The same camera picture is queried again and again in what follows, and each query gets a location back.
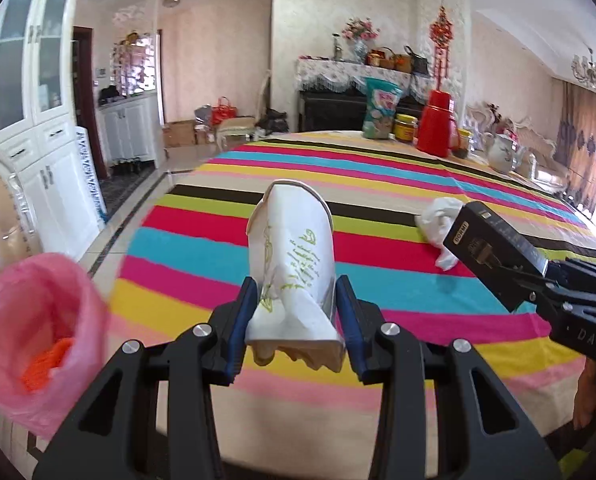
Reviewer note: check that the teal snack bag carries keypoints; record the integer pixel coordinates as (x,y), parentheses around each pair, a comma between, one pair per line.
(383,98)

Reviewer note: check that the white glass door cabinet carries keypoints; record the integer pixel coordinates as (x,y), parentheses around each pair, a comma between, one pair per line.
(38,124)

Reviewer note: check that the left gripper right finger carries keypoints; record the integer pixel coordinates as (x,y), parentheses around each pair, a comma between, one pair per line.
(482,431)

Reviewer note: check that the black piano with lace cover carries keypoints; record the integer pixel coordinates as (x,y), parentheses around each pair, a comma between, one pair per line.
(332,94)

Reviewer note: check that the white paper cup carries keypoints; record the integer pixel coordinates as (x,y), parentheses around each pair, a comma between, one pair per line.
(292,260)

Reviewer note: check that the beige padded chair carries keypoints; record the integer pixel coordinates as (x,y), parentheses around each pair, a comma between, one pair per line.
(19,237)

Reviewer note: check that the white low cabinet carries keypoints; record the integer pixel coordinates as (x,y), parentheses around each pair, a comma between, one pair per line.
(130,129)

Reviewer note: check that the brown curtain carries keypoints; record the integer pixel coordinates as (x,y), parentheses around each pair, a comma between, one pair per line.
(576,145)

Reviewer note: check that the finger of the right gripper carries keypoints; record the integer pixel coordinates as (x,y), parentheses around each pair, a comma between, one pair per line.
(537,287)
(582,272)

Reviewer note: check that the pink trash bag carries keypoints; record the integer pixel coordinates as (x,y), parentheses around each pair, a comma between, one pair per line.
(53,325)

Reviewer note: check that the flower vase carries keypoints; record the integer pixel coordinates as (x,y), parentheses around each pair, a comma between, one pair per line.
(359,32)

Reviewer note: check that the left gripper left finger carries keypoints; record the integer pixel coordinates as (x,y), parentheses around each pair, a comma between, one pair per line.
(148,413)

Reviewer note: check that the striped colourful tablecloth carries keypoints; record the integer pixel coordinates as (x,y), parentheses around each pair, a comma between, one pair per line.
(190,254)

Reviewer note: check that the crumpled clear plastic bag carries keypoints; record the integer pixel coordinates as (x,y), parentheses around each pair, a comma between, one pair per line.
(435,223)

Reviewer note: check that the yellow lid jar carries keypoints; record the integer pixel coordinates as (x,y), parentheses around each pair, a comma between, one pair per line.
(405,128)

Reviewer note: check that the white porcelain teapot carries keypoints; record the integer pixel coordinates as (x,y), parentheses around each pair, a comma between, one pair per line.
(502,152)

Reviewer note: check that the right hand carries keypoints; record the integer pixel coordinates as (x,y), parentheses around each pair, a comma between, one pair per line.
(585,396)

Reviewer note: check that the red handbag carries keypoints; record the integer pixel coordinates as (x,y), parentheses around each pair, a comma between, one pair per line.
(222,111)

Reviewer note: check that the red thermos jug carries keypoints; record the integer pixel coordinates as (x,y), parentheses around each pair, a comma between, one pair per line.
(437,130)

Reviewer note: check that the black cardboard box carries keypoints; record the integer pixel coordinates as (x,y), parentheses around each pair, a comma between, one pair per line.
(495,252)

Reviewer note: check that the dark pickle jar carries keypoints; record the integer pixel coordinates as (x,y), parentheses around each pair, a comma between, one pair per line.
(461,143)

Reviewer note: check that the chandelier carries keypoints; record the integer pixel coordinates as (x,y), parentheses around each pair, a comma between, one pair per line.
(584,70)

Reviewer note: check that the red chinese knot decoration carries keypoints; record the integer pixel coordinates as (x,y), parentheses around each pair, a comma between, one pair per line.
(441,35)

